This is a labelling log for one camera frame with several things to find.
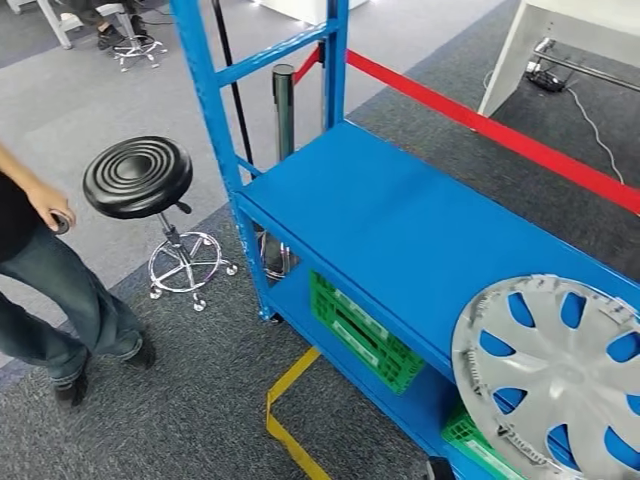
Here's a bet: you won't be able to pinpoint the grey cylindrical controller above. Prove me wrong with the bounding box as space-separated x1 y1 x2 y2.
50 209 72 237

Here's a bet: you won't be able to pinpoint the white table frame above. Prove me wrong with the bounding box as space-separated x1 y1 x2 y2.
7 0 85 52

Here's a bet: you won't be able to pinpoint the black robot right foot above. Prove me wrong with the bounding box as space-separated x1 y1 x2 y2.
425 456 457 480

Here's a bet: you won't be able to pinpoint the white desk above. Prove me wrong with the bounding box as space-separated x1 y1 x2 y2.
476 0 640 119

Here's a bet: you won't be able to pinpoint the red barrier tape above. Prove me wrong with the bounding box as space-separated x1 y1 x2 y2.
292 44 640 217

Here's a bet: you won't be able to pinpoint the chrome stanchion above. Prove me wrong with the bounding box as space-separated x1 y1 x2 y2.
257 63 302 281

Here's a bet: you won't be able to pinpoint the grey wheel hubcap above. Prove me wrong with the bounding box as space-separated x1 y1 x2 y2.
451 274 640 480

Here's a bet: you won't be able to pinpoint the black power strip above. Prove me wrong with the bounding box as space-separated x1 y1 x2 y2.
524 60 570 93

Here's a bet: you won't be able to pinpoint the black stool chrome base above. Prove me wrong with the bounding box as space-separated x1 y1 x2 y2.
94 1 169 73
82 135 239 313

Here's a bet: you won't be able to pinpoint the standing person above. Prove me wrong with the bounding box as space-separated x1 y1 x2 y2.
0 141 158 409

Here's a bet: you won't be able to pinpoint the green plastic crate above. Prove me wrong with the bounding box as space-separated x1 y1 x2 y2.
441 399 527 480
308 269 426 397

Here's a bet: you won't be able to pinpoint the white floor cable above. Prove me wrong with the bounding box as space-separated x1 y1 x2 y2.
566 84 627 187

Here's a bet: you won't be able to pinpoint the blue metal shelf rack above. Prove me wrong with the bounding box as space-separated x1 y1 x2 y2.
168 0 640 480

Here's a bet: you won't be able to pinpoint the seated person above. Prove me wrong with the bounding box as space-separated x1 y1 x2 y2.
62 0 149 52

